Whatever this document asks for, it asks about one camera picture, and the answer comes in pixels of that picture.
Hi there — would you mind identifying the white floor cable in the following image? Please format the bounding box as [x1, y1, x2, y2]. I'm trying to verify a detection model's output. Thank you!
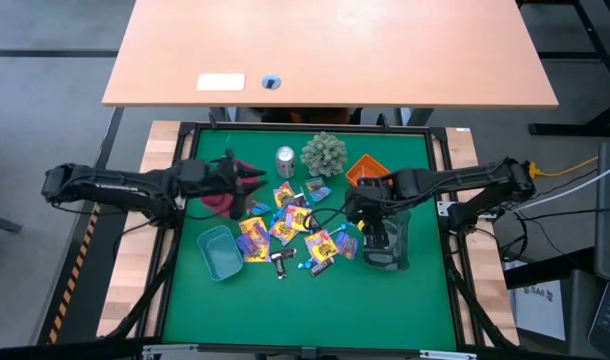
[514, 164, 610, 212]

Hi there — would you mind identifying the light wooden desk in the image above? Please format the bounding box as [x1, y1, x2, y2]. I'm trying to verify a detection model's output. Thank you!
[101, 0, 560, 110]

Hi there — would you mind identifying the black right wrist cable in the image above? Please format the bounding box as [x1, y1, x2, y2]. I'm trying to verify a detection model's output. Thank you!
[304, 205, 349, 234]

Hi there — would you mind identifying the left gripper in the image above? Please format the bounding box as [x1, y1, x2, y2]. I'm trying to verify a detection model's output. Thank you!
[177, 148, 269, 221]

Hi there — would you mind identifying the blue rainbow candy packet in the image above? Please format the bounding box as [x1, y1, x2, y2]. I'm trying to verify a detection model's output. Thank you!
[247, 199, 272, 217]

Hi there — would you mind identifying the purple candy packet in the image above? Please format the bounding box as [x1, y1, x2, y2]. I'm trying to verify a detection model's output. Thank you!
[236, 234, 256, 257]
[334, 231, 360, 260]

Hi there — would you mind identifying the artificial plant in pot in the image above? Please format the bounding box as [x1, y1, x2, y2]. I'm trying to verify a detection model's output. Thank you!
[299, 131, 348, 178]

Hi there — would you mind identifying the silver metal bracket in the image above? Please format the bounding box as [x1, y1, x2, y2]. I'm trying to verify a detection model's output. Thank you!
[419, 349, 479, 360]
[142, 343, 199, 359]

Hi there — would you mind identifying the white pad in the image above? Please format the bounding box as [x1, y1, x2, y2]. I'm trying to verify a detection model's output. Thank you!
[196, 72, 246, 93]

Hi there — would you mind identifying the black furniture foot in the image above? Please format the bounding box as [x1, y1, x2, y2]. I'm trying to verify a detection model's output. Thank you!
[0, 212, 24, 234]

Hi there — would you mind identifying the green table mat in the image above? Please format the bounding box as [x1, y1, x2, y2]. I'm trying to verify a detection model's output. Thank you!
[162, 128, 459, 351]

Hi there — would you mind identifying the grey translucent plastic bin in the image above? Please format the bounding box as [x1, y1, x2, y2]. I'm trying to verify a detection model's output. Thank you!
[360, 208, 413, 272]

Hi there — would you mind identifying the black yellow hazard strip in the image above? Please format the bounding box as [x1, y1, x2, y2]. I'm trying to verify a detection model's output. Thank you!
[47, 199, 102, 346]

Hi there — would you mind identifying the black table base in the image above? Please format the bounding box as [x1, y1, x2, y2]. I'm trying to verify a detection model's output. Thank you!
[517, 0, 610, 139]

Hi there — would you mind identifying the yellow orange power cable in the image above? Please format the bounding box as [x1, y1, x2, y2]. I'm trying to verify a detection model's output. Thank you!
[528, 155, 600, 180]

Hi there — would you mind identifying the red plastic bin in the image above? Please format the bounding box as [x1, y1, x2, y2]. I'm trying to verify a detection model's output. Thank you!
[200, 159, 266, 220]

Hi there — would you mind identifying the yellow Sour Patch packet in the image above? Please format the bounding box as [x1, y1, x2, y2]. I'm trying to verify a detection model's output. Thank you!
[244, 247, 271, 264]
[268, 219, 299, 246]
[284, 204, 314, 233]
[238, 216, 271, 242]
[303, 229, 340, 264]
[273, 181, 296, 209]

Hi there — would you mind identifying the orange plastic basket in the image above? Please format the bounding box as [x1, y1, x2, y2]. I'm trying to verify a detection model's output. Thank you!
[345, 153, 392, 187]

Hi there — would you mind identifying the black table frame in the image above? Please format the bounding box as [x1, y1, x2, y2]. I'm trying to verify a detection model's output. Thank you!
[104, 118, 519, 360]

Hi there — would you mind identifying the silver soda can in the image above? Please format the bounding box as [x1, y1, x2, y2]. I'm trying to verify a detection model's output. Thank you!
[274, 145, 297, 180]

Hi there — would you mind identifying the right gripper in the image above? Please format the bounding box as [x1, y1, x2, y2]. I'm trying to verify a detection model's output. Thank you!
[343, 172, 401, 251]

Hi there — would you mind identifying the teal plastic bin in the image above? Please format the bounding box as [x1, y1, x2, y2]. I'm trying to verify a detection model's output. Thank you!
[196, 224, 245, 283]

